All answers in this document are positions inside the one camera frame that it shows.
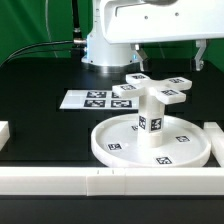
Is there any white cross-shaped table base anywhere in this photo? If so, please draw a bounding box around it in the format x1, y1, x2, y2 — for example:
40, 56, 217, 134
112, 73, 192, 105

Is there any white marker sheet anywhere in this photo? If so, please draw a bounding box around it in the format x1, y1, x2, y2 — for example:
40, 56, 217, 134
60, 90, 138, 110

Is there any white round table top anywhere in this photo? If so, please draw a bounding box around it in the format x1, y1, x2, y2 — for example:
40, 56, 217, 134
91, 114, 211, 168

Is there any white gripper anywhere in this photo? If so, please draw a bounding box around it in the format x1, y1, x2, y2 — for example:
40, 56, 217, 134
100, 0, 224, 71

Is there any black upright cable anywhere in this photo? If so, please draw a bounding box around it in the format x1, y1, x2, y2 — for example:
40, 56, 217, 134
71, 0, 83, 42

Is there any white front rail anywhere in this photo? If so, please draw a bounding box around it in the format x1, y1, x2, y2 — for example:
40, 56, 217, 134
0, 167, 224, 196

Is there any white rail block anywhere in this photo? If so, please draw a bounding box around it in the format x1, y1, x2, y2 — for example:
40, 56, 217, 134
0, 121, 10, 151
204, 122, 224, 168

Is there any white left rail block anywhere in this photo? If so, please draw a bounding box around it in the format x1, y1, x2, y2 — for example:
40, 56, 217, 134
0, 121, 10, 151

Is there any white right rail block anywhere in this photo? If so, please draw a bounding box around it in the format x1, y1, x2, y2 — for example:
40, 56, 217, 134
204, 122, 224, 168

